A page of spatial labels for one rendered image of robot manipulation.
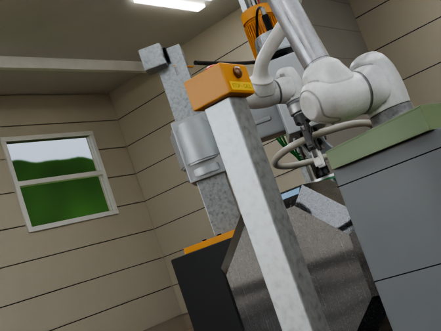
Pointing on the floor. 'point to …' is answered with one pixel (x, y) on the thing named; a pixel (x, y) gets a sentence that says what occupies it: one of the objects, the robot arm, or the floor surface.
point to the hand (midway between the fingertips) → (317, 159)
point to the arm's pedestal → (400, 226)
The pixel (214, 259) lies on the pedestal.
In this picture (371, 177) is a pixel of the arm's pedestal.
